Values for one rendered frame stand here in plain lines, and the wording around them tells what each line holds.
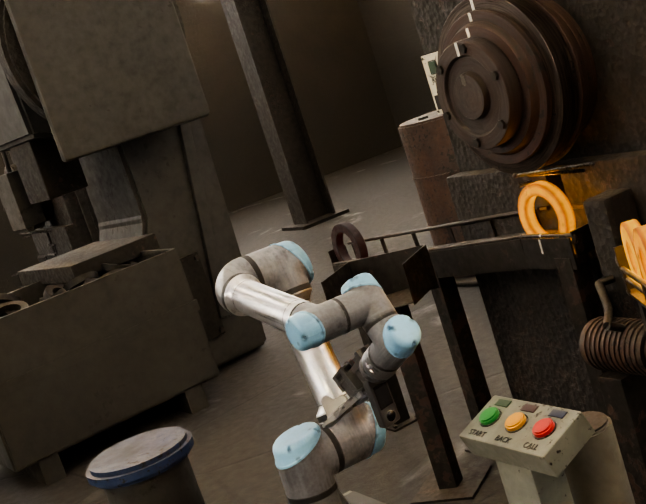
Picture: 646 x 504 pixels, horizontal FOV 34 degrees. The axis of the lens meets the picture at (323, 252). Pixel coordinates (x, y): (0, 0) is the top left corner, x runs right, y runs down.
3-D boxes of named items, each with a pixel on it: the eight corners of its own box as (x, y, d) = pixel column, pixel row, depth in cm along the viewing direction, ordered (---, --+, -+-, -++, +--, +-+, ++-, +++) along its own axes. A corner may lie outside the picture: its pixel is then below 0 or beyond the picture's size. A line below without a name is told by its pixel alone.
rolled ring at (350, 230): (349, 221, 363) (356, 218, 365) (325, 227, 380) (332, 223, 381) (367, 271, 365) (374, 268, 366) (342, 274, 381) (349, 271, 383)
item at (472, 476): (416, 475, 333) (347, 261, 321) (495, 466, 320) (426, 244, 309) (394, 507, 315) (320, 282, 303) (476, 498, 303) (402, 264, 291)
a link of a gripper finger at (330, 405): (310, 409, 230) (340, 383, 228) (326, 431, 229) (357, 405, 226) (304, 411, 227) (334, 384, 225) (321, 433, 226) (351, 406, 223)
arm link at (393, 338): (408, 304, 210) (431, 339, 207) (388, 331, 218) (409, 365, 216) (378, 316, 206) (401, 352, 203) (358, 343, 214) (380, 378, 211)
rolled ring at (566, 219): (555, 182, 266) (564, 178, 267) (509, 186, 282) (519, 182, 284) (574, 251, 269) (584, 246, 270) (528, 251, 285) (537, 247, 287)
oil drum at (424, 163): (499, 242, 631) (457, 99, 616) (567, 241, 578) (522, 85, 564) (422, 278, 604) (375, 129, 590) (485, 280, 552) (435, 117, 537)
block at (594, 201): (635, 277, 265) (610, 187, 261) (659, 278, 258) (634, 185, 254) (605, 293, 260) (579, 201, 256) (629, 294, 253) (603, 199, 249)
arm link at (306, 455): (276, 494, 239) (258, 439, 237) (325, 469, 245) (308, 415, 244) (301, 504, 229) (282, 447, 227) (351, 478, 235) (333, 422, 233)
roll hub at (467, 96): (467, 148, 282) (437, 47, 277) (536, 138, 257) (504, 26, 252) (451, 155, 279) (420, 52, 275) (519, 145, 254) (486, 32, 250)
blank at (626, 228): (630, 216, 234) (615, 220, 234) (643, 221, 219) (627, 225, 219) (649, 283, 235) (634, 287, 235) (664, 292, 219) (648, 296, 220)
